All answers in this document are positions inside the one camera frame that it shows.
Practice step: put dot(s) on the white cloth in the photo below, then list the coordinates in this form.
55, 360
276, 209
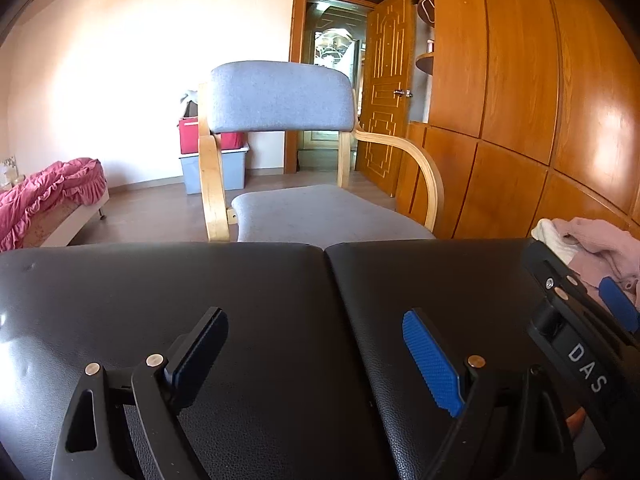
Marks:
547, 235

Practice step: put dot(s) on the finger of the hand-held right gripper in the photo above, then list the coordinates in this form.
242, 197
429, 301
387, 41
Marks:
555, 275
620, 305

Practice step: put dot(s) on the red fabric storage box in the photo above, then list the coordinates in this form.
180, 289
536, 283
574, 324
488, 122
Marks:
190, 135

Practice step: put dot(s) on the grey cloth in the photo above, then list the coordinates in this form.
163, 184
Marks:
190, 97

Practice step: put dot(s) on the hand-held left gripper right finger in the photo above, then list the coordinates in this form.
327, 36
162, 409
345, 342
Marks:
432, 360

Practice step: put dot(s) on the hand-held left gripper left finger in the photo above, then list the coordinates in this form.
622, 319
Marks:
200, 355

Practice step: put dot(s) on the wooden door frame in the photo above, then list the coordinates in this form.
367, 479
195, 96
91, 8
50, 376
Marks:
297, 35

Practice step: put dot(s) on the wooden panel door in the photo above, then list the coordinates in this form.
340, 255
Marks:
385, 85

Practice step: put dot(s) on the wooden wardrobe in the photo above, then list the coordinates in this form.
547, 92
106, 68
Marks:
525, 85

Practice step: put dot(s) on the grey cushioned wooden armchair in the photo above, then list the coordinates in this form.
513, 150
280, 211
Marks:
280, 97

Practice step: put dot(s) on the person's right hand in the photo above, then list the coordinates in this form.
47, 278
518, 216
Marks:
576, 421

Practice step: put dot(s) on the grey-blue plastic storage bin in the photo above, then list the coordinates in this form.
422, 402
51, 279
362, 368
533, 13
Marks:
232, 170

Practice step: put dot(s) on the pink knit sweater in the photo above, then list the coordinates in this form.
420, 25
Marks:
607, 245

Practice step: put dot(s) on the white bed frame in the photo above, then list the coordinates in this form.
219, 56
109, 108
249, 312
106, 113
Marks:
75, 222

